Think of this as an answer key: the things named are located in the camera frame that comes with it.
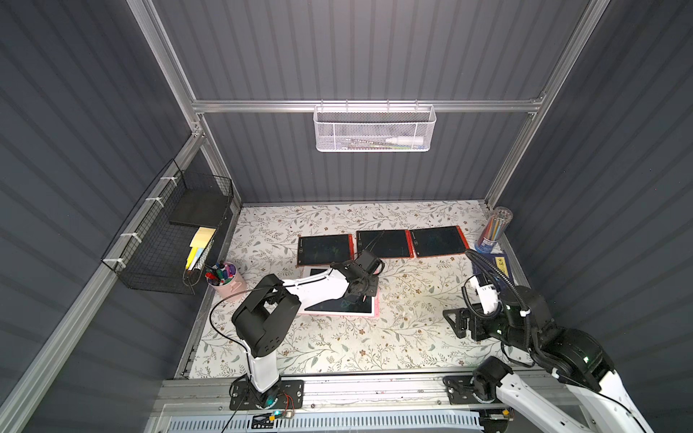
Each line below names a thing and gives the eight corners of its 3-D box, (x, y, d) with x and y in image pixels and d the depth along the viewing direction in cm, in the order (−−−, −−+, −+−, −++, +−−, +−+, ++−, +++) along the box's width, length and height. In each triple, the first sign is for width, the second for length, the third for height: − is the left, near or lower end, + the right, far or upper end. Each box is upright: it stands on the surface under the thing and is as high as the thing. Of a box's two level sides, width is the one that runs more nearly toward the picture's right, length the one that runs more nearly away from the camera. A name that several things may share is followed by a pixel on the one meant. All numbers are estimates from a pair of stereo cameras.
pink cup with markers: (220, 300, 94) (202, 281, 83) (226, 282, 98) (210, 261, 87) (244, 300, 94) (230, 281, 83) (249, 282, 98) (236, 261, 87)
